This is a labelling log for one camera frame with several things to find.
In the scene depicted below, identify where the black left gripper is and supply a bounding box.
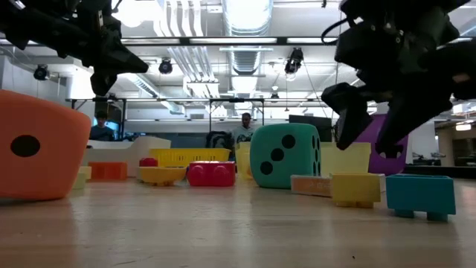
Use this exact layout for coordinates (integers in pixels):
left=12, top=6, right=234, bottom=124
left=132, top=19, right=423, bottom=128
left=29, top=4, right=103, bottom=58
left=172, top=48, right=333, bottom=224
left=0, top=0, right=149, bottom=98

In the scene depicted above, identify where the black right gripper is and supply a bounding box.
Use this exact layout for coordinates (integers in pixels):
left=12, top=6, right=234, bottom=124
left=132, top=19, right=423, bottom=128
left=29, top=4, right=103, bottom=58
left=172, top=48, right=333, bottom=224
left=321, top=0, right=476, bottom=159

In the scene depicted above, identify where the small sky-blue toy brick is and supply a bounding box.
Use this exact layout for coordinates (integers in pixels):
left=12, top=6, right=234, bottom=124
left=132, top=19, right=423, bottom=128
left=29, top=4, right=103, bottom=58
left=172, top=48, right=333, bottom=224
left=385, top=173, right=457, bottom=223

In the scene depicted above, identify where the playing card box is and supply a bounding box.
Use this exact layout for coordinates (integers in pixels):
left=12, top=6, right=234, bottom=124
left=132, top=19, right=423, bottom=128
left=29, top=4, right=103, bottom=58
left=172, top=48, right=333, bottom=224
left=290, top=174, right=332, bottom=198

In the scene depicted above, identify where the teal foam die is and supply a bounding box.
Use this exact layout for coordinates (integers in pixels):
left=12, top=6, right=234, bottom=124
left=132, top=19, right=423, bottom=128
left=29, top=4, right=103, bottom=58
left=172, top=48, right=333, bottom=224
left=249, top=123, right=322, bottom=190

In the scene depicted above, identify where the orange foam die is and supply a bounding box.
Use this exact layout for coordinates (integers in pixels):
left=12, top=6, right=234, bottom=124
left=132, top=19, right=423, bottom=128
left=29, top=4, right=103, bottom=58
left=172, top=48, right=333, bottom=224
left=0, top=89, right=93, bottom=202

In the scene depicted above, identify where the red stepped toy brick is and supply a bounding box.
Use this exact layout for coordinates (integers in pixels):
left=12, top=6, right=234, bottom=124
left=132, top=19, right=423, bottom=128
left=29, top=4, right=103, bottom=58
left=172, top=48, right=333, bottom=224
left=186, top=160, right=237, bottom=188

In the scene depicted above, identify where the purple monster bucket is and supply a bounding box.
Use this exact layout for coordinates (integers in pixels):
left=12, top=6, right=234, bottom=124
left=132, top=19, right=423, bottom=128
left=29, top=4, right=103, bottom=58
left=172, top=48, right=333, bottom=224
left=353, top=113, right=410, bottom=177

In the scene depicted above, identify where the person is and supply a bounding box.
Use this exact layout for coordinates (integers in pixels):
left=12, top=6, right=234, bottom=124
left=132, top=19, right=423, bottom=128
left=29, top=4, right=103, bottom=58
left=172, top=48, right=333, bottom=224
left=231, top=112, right=257, bottom=144
left=89, top=110, right=116, bottom=142

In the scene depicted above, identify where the translucent yellow bin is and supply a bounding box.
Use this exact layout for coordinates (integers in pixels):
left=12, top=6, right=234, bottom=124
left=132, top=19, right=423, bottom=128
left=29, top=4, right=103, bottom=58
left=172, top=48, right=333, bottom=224
left=234, top=141, right=372, bottom=179

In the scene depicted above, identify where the black monitor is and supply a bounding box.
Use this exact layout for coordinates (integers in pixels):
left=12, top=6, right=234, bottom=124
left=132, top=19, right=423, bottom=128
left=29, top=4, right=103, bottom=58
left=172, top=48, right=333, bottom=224
left=288, top=114, right=334, bottom=143

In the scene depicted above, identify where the white plastic bin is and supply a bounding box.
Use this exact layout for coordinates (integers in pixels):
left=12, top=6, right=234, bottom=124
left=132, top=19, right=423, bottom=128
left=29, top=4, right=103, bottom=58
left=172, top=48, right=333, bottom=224
left=82, top=135, right=173, bottom=178

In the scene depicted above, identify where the orange sloped toy brick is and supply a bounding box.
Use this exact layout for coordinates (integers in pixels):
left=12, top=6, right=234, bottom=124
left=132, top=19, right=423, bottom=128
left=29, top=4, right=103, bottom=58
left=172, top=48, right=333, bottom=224
left=88, top=161, right=129, bottom=182

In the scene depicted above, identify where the yellow mesh basket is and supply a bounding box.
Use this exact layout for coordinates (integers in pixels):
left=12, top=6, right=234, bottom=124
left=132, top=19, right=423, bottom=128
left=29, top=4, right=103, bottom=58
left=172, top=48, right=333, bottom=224
left=149, top=147, right=231, bottom=169

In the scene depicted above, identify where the light green toy brick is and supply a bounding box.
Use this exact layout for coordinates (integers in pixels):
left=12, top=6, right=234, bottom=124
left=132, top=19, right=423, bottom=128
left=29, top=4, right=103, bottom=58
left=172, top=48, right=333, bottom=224
left=71, top=172, right=87, bottom=191

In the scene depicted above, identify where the black overhead crossbar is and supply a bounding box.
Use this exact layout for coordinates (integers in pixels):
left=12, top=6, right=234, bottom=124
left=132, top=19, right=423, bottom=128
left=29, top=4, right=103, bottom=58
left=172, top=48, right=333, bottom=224
left=119, top=36, right=338, bottom=47

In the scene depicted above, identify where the black background chair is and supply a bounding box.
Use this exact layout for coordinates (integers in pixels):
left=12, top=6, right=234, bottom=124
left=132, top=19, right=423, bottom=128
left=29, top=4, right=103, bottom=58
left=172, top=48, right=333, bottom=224
left=205, top=130, right=234, bottom=150

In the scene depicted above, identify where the black ceiling camera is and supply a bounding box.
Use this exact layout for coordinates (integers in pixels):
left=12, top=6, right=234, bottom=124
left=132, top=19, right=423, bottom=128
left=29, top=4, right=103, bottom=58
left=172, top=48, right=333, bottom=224
left=33, top=64, right=50, bottom=82
left=284, top=47, right=304, bottom=75
left=158, top=59, right=174, bottom=75

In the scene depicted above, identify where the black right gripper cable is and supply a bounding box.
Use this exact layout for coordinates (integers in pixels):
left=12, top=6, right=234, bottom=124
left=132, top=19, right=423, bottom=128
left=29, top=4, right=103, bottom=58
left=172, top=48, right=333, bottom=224
left=321, top=16, right=353, bottom=46

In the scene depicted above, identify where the black background rack frame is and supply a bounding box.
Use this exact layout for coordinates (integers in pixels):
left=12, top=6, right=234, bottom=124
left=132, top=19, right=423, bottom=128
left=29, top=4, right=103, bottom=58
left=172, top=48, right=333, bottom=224
left=65, top=97, right=335, bottom=144

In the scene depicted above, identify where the silver ceiling duct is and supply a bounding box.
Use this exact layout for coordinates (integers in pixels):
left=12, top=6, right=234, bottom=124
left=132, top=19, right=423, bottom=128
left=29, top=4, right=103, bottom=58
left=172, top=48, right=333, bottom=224
left=222, top=0, right=274, bottom=76

